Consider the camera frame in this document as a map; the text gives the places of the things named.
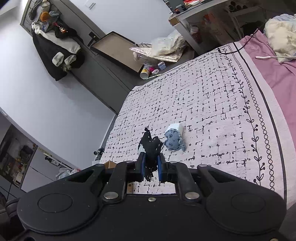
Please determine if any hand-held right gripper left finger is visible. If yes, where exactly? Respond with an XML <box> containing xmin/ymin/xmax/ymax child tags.
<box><xmin>67</xmin><ymin>153</ymin><xmax>147</xmax><ymax>203</ymax></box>

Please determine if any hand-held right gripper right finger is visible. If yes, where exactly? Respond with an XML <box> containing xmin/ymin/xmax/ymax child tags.
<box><xmin>157</xmin><ymin>155</ymin><xmax>232</xmax><ymax>203</ymax></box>

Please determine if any black fringed cloth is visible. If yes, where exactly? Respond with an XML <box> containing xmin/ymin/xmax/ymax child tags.
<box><xmin>138</xmin><ymin>127</ymin><xmax>165</xmax><ymax>183</ymax></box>

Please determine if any grey blue plush face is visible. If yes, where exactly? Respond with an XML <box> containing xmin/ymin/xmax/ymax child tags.
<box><xmin>163</xmin><ymin>129</ymin><xmax>186</xmax><ymax>153</ymax></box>

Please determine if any brown cardboard box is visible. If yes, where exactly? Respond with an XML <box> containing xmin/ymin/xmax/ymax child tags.
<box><xmin>103</xmin><ymin>161</ymin><xmax>135</xmax><ymax>194</ymax></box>

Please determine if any blue tissue pack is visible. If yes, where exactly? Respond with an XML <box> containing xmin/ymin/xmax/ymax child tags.
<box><xmin>167</xmin><ymin>123</ymin><xmax>184</xmax><ymax>136</ymax></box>

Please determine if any white plastic bag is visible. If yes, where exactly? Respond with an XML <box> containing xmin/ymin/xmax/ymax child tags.
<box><xmin>55</xmin><ymin>167</ymin><xmax>82</xmax><ymax>181</ymax></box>

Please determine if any white black patterned blanket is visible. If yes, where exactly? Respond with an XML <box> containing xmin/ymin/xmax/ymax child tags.
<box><xmin>99</xmin><ymin>43</ymin><xmax>289</xmax><ymax>209</ymax></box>

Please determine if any yellow white paper cup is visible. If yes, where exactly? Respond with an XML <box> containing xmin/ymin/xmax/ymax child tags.
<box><xmin>140</xmin><ymin>64</ymin><xmax>152</xmax><ymax>80</ymax></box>

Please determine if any grey door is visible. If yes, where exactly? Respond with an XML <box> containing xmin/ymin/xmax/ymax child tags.
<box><xmin>20</xmin><ymin>0</ymin><xmax>131</xmax><ymax>114</ymax></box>

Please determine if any patterned cloth bag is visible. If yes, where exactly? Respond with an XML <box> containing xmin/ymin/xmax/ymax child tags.
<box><xmin>129</xmin><ymin>41</ymin><xmax>185</xmax><ymax>63</ymax></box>

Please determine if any black framed brown board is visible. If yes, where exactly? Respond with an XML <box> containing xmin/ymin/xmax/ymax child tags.
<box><xmin>90</xmin><ymin>31</ymin><xmax>144</xmax><ymax>74</ymax></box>

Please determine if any crumpled clear plastic bag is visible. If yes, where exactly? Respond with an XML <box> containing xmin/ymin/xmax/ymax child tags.
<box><xmin>151</xmin><ymin>31</ymin><xmax>186</xmax><ymax>56</ymax></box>

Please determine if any red white canister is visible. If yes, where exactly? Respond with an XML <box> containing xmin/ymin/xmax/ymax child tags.
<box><xmin>189</xmin><ymin>26</ymin><xmax>202</xmax><ymax>44</ymax></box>

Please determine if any white desk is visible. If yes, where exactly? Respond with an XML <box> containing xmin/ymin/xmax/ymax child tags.
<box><xmin>168</xmin><ymin>0</ymin><xmax>267</xmax><ymax>55</ymax></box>

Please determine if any dark hanging coat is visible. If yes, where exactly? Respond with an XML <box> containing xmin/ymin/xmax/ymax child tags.
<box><xmin>31</xmin><ymin>23</ymin><xmax>85</xmax><ymax>81</ymax></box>

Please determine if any pink bed sheet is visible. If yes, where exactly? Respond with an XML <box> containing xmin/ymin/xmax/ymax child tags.
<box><xmin>239</xmin><ymin>30</ymin><xmax>296</xmax><ymax>150</ymax></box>

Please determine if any cream quilt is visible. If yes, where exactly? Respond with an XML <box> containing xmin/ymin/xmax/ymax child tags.
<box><xmin>263</xmin><ymin>13</ymin><xmax>296</xmax><ymax>63</ymax></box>

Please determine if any white wall cabinet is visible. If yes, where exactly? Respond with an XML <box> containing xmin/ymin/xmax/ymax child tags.
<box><xmin>0</xmin><ymin>109</ymin><xmax>82</xmax><ymax>193</ymax></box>

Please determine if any black door handle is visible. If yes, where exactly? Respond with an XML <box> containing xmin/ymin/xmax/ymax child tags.
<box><xmin>88</xmin><ymin>32</ymin><xmax>99</xmax><ymax>46</ymax></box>

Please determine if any black cable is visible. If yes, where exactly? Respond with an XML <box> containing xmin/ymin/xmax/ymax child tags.
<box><xmin>217</xmin><ymin>22</ymin><xmax>267</xmax><ymax>55</ymax></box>

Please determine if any white cable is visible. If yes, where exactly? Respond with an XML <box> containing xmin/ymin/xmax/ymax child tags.
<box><xmin>255</xmin><ymin>54</ymin><xmax>296</xmax><ymax>60</ymax></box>

